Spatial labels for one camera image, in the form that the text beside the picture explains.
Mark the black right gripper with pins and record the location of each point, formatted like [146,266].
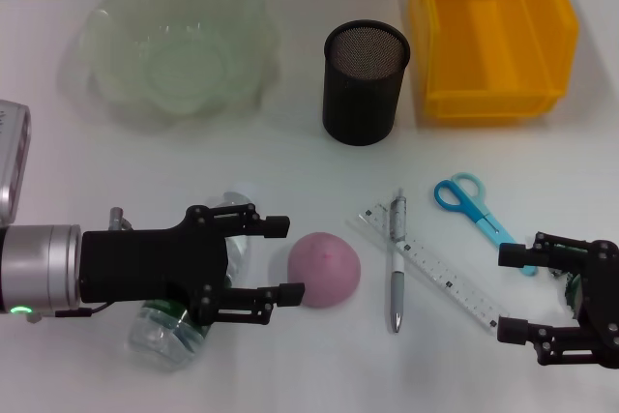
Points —
[604,297]

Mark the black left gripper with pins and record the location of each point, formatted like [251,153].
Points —
[145,263]

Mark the pink peach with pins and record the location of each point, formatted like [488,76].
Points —
[329,268]

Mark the blue teal scissors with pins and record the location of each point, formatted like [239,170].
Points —
[483,219]

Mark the clear water bottle green label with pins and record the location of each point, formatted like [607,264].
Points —
[159,335]

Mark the clear plastic ruler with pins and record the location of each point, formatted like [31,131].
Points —
[435,268]

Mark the grey white ballpoint pen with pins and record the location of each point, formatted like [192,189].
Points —
[396,282]

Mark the black mesh pen holder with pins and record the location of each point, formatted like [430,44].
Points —
[360,94]

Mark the green glass fruit plate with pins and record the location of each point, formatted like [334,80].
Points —
[169,69]

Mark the yellow plastic bin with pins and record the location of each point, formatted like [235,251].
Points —
[503,45]

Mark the left wrist camera silver box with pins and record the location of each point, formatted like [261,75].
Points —
[14,161]

